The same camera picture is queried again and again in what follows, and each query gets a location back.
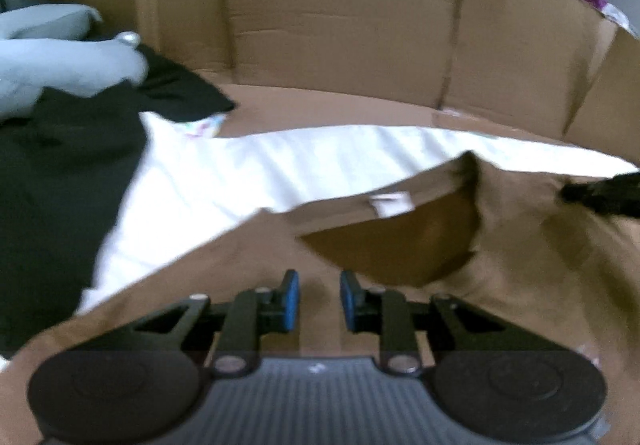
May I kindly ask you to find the brown printed t-shirt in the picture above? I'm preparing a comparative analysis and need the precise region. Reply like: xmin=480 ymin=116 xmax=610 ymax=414
xmin=1 ymin=153 xmax=639 ymax=444

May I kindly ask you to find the white patterned bed sheet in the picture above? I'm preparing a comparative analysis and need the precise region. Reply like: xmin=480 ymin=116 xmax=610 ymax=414
xmin=76 ymin=113 xmax=638 ymax=314

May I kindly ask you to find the purple white snack bag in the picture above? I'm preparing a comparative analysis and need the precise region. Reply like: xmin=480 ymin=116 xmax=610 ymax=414
xmin=582 ymin=0 xmax=639 ymax=38

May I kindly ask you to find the black garment by pillow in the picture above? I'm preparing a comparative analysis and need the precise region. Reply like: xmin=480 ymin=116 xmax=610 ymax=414
xmin=1 ymin=46 xmax=236 ymax=359

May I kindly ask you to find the grey neck pillow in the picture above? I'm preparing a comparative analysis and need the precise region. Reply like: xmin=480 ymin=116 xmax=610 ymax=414
xmin=1 ymin=4 xmax=149 ymax=119

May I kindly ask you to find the brown cardboard box wall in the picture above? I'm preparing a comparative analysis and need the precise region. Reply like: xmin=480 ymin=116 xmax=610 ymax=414
xmin=61 ymin=0 xmax=639 ymax=162

